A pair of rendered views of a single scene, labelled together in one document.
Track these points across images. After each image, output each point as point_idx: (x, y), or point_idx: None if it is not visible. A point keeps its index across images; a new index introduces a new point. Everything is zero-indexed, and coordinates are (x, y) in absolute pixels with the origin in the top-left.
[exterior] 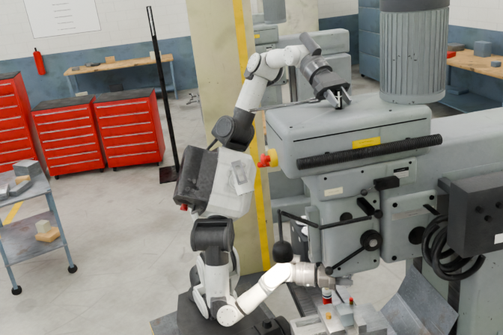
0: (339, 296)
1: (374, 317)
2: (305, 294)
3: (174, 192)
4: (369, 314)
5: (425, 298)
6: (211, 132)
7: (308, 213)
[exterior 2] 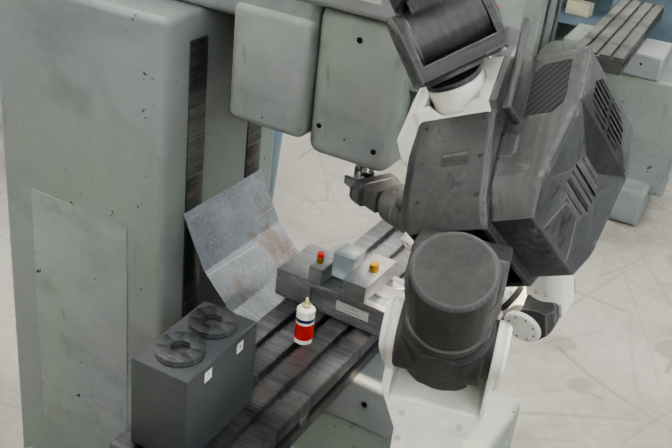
0: (262, 342)
1: (305, 256)
2: (306, 375)
3: (623, 158)
4: (304, 261)
5: (231, 214)
6: (506, 39)
7: None
